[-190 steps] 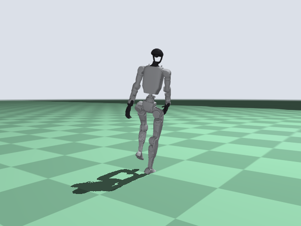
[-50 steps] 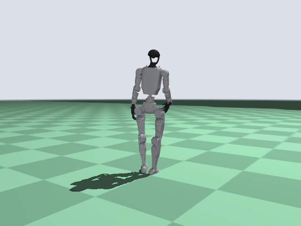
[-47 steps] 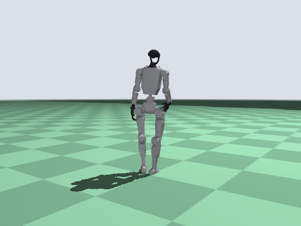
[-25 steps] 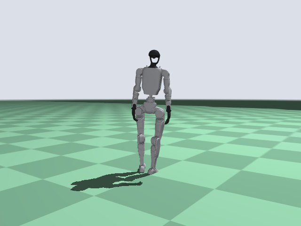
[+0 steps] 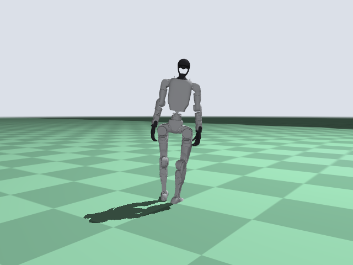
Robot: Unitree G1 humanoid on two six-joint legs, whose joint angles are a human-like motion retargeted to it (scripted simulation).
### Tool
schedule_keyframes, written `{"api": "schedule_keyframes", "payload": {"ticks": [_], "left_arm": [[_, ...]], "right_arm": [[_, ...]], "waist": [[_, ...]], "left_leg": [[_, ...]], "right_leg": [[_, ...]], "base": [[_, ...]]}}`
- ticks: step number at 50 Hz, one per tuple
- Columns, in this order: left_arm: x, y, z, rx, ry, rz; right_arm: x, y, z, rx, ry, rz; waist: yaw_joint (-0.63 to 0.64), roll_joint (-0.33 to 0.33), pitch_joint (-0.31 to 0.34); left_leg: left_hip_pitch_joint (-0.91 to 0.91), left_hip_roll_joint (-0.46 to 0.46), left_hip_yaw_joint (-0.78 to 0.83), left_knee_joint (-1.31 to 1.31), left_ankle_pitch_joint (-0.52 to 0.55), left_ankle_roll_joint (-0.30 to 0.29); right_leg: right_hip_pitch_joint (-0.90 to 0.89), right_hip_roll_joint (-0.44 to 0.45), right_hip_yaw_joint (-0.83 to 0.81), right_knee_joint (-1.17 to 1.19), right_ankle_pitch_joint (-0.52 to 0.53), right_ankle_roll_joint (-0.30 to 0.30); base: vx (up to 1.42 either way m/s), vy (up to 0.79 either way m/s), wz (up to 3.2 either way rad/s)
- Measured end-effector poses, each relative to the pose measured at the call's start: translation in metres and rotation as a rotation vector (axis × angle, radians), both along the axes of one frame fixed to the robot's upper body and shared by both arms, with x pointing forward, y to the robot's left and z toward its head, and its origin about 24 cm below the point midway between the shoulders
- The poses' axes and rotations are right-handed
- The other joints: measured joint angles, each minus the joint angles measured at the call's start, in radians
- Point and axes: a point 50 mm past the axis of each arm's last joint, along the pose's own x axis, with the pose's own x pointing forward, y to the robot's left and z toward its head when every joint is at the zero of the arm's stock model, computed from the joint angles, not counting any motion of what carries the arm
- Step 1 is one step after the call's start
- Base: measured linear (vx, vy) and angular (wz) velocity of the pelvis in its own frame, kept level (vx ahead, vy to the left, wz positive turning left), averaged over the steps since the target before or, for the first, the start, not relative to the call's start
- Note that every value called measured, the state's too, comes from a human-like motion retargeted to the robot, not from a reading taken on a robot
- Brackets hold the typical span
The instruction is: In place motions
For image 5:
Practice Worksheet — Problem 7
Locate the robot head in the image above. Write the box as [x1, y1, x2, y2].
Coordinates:
[177, 59, 190, 80]

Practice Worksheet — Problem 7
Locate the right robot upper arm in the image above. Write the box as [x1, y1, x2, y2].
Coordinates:
[192, 82, 201, 112]

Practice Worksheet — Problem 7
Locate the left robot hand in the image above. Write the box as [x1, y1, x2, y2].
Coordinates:
[151, 121, 158, 141]

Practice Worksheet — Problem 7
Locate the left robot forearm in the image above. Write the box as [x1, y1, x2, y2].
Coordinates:
[152, 99, 162, 125]

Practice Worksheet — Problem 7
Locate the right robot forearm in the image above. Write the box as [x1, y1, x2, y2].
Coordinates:
[195, 105, 202, 131]

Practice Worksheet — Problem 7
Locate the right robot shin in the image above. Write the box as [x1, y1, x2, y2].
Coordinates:
[175, 162, 186, 198]

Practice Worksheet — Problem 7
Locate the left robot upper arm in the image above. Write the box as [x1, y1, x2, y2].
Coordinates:
[159, 79, 171, 107]

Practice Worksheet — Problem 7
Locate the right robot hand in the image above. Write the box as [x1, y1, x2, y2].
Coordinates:
[191, 126, 202, 146]

